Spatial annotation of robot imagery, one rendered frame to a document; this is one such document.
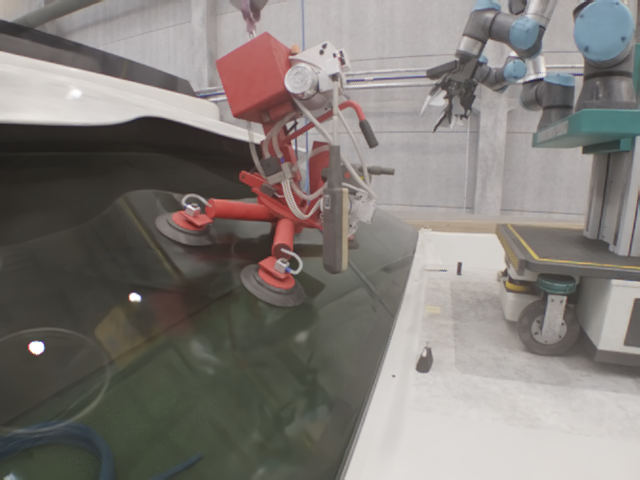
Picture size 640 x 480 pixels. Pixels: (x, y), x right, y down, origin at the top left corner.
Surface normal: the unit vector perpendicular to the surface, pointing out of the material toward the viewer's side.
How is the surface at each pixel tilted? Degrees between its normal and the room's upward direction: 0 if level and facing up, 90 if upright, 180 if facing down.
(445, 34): 90
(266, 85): 90
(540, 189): 90
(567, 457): 5
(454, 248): 90
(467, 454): 8
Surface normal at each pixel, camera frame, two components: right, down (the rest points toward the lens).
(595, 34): -0.70, 0.27
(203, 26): -0.33, 0.20
